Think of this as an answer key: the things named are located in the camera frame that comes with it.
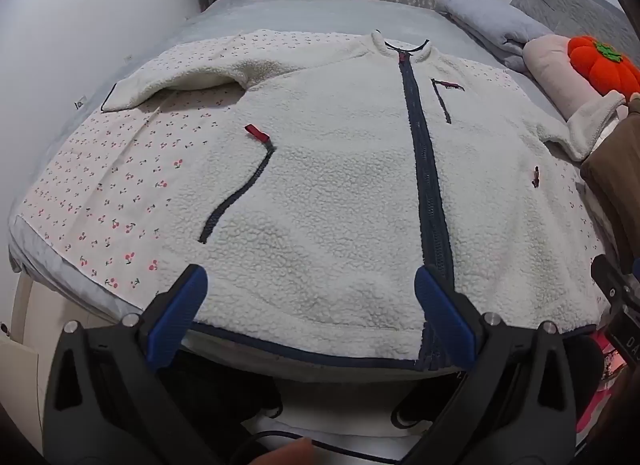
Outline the pink patterned cloth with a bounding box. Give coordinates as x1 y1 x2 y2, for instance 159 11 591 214
575 335 632 437

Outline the folded grey blanket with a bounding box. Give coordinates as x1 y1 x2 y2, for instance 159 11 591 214
435 0 551 72

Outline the person's left hand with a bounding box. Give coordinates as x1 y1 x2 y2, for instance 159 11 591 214
250 437 316 465

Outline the grey bed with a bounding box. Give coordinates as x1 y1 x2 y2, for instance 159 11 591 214
7 0 601 328

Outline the cherry print blanket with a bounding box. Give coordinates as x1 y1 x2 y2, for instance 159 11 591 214
20 29 621 307

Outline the white fleece zip jacket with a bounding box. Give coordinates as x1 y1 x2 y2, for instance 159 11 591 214
101 30 628 372

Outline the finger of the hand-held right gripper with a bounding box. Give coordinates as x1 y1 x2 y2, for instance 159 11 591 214
591 254 640 307

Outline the orange pumpkin plush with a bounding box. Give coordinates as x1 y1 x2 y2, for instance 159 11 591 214
567 36 640 96

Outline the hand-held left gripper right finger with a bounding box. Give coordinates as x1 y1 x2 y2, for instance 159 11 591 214
414 265 581 465

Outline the pink pillow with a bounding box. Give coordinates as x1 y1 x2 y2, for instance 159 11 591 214
522 35 627 122

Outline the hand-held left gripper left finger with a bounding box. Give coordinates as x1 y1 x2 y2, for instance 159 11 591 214
42 264 251 465

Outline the brown garment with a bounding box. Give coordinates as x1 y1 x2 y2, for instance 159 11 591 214
580 100 640 268

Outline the grey quilted pillow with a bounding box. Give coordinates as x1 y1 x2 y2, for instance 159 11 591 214
510 0 637 66

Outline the white bed frame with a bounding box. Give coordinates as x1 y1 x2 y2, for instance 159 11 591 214
0 272 42 398

